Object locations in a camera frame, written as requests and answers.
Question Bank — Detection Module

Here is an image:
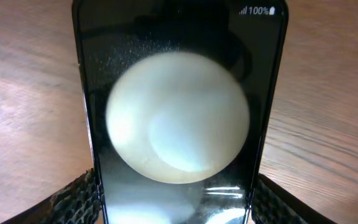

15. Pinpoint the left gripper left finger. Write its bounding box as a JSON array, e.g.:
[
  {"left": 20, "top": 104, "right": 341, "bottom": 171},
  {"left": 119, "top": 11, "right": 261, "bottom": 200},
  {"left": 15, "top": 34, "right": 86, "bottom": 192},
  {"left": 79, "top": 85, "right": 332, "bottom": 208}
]
[{"left": 2, "top": 169, "right": 101, "bottom": 224}]

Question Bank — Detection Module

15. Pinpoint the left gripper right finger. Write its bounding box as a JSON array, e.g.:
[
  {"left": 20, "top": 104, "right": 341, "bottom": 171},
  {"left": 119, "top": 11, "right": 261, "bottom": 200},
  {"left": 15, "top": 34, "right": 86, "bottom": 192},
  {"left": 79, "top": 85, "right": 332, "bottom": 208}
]
[{"left": 252, "top": 174, "right": 335, "bottom": 224}]

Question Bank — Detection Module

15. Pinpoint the black smartphone with white circles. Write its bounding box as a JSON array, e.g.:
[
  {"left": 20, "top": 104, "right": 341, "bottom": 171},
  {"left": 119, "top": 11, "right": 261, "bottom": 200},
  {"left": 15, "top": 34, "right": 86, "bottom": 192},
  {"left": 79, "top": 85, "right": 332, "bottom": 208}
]
[{"left": 71, "top": 0, "right": 289, "bottom": 223}]

